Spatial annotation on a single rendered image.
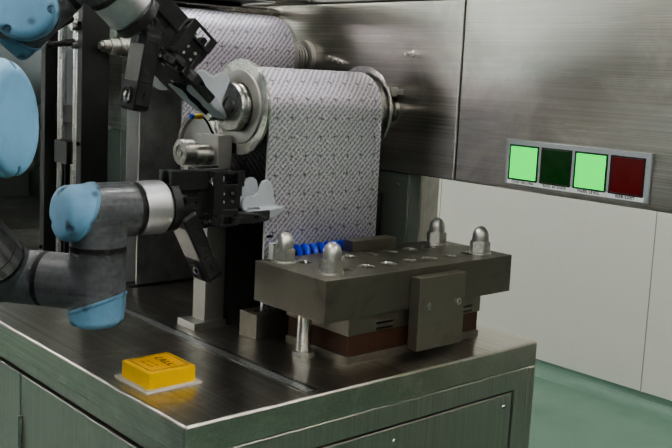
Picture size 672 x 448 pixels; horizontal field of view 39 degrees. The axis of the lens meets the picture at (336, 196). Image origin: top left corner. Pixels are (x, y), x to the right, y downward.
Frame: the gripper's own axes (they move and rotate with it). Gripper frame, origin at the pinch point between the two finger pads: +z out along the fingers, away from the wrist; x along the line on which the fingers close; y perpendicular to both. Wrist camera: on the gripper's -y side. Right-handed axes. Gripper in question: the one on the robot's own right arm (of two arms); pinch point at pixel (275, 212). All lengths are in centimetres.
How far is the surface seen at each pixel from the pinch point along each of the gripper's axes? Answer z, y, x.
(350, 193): 15.3, 2.2, -0.2
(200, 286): -7.3, -12.7, 9.1
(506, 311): 263, -86, 156
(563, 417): 223, -110, 93
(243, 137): -3.5, 11.2, 4.2
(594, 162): 29.3, 10.7, -36.6
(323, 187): 9.3, 3.5, -0.3
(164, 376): -27.3, -17.4, -13.5
